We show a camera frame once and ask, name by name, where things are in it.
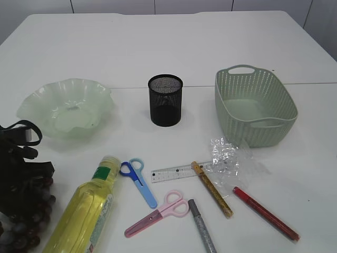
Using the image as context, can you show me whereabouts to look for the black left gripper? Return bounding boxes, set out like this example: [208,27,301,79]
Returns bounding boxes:
[1,120,55,215]

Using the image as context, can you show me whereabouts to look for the purple grape bunch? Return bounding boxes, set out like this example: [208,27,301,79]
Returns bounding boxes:
[1,178,56,252]

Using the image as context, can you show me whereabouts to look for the yellow oil bottle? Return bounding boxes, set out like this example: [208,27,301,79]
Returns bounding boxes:
[43,155,121,252]

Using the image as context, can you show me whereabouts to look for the clear plastic sheet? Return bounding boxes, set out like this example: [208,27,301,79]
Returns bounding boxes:
[210,135,272,198]

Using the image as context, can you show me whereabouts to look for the red glitter pen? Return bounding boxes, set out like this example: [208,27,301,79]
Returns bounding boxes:
[232,186,300,241]

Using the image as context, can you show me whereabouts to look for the pale green wavy plate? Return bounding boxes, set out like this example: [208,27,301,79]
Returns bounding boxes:
[16,78,113,139]

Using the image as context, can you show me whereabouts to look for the clear plastic ruler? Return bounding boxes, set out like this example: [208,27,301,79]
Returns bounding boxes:
[151,161,217,183]

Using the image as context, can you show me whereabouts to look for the black mesh pen holder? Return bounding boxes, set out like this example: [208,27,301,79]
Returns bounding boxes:
[148,74,183,127]

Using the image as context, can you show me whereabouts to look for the silver glitter pen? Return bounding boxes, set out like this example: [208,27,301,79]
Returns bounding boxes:
[188,199,217,253]

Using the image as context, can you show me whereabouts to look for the gold glitter pen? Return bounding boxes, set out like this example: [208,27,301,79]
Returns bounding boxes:
[191,161,233,219]

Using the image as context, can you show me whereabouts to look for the green plastic basket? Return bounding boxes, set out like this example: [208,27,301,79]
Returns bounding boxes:
[215,64,298,148]

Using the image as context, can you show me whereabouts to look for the blue scissors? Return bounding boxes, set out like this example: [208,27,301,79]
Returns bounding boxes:
[119,158,157,209]

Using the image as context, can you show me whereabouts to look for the pink scissors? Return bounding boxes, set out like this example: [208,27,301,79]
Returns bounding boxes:
[124,190,189,238]

